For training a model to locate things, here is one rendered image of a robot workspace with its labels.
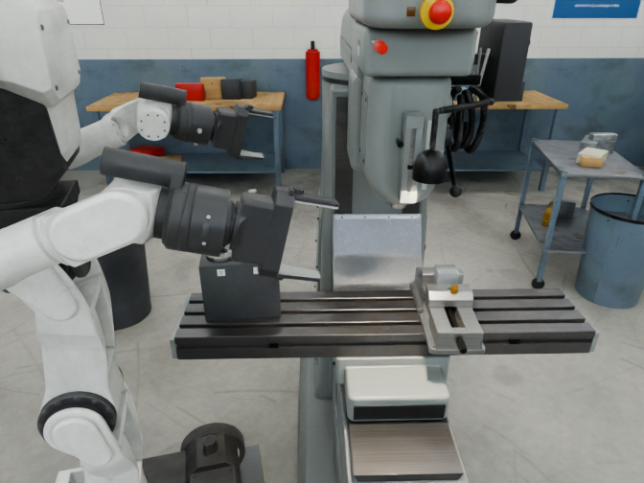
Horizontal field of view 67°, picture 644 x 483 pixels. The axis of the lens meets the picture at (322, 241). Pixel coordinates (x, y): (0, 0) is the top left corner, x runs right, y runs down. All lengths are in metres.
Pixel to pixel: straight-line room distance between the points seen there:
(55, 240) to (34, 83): 0.24
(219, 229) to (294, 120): 4.96
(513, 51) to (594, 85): 4.79
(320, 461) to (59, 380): 1.20
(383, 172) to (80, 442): 0.87
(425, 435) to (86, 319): 0.91
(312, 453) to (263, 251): 1.50
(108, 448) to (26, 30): 0.77
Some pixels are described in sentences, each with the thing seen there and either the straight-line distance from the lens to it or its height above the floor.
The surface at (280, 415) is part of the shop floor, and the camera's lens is 2.46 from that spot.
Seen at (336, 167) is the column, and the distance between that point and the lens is 1.66.
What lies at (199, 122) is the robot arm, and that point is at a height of 1.54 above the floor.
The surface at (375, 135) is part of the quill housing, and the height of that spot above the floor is 1.49.
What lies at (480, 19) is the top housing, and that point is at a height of 1.75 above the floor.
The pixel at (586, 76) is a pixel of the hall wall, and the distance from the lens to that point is 6.21.
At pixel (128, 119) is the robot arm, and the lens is 1.18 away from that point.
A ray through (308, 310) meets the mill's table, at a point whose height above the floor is 0.94.
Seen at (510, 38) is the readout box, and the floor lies 1.68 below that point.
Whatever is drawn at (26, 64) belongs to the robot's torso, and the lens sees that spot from 0.77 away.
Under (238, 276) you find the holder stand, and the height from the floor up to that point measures 1.08.
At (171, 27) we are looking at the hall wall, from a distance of 5.59.
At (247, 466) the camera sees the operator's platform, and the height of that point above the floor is 0.40.
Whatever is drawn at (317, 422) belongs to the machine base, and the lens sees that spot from 2.16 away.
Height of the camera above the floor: 1.79
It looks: 27 degrees down
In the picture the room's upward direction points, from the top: straight up
